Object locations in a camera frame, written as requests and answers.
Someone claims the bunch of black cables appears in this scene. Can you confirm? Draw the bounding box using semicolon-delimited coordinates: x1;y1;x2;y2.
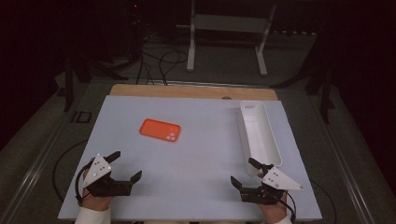
134;31;190;87

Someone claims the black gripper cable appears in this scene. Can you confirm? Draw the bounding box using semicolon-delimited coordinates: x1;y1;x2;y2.
74;164;93;207
278;189;297;224

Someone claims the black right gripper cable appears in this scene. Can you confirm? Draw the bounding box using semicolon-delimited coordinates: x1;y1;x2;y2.
278;189;297;224

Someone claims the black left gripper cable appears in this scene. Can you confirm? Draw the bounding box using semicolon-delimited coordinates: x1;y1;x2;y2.
74;164;93;207

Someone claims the wooden table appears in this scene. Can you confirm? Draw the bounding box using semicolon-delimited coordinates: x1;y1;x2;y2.
109;83;278;101

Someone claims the person's right hand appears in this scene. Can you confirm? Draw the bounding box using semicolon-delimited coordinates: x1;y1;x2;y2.
257;172;289;224

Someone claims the white oblong plastic tray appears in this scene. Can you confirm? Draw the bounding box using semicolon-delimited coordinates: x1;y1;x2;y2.
238;100;283;177

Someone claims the pale grey table mat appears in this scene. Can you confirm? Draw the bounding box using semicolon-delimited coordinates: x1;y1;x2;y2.
57;94;323;222

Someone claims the orange phone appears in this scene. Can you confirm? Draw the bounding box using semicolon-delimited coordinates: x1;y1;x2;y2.
138;118;182;143

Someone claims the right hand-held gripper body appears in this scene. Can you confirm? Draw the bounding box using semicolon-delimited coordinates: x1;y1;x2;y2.
240;164;305;206

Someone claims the white metal stand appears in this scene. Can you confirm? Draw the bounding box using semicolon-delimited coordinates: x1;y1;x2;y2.
176;0;278;77

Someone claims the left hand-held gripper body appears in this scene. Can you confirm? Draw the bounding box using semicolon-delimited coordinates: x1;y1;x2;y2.
81;153;134;198

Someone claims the black floor cable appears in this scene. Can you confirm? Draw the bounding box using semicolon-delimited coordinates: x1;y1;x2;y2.
309;178;338;217
51;138;90;203

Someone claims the black tripod stand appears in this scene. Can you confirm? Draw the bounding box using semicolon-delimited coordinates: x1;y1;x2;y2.
270;62;337;125
55;52;129;113

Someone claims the person's left hand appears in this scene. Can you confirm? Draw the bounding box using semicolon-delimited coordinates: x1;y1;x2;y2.
81;158;115;213

